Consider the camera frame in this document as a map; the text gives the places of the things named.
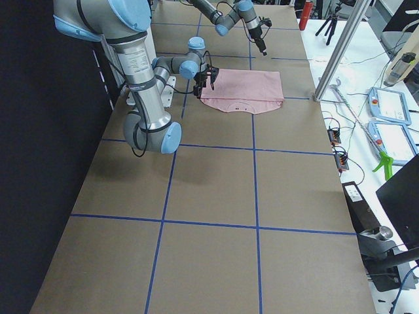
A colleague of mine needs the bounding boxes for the aluminium frame post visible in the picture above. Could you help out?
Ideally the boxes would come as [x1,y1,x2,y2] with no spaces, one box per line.
[313,0,370,101]

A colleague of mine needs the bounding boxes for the blue teach pendant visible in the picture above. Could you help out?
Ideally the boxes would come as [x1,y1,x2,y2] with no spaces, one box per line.
[367,120,418,166]
[368,87,412,126]

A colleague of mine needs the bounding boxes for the blue teach pendant far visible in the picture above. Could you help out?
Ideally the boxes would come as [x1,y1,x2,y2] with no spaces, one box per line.
[368,87,412,126]

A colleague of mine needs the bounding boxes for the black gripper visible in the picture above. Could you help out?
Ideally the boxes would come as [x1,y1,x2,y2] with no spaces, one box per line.
[247,18,272,56]
[193,65,219,98]

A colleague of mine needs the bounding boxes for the pink Snoopy t-shirt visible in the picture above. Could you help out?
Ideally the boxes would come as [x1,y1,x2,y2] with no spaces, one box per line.
[200,69,284,114]

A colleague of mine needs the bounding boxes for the clear water bottle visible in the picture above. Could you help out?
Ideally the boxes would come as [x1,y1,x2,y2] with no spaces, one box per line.
[384,52,416,87]

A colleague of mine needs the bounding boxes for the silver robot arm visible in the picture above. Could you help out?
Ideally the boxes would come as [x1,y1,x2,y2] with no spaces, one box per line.
[54,1,219,154]
[187,0,272,56]

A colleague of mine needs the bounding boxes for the black clamp stand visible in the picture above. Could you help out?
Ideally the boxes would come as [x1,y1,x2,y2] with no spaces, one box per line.
[342,181,418,292]

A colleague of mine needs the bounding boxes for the grabber stick green handle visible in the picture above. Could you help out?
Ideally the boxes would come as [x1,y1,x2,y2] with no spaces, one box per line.
[329,78,395,181]

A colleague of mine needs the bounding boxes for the black monitor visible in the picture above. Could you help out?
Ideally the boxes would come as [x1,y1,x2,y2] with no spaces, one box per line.
[376,156,419,249]

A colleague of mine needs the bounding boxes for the blue teach pendant near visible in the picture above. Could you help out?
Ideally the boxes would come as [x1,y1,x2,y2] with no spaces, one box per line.
[367,120,418,166]

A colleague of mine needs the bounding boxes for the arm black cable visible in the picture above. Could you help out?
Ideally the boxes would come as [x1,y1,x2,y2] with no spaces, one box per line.
[104,48,217,158]

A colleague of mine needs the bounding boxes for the orange black electronics box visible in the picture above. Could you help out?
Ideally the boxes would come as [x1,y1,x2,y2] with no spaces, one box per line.
[327,128,341,147]

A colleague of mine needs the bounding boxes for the black tripod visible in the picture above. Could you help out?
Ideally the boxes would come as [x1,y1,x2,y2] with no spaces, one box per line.
[315,3,341,46]

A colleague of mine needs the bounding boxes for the red cylinder bottle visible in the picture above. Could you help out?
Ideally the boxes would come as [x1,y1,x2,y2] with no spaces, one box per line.
[299,0,314,31]

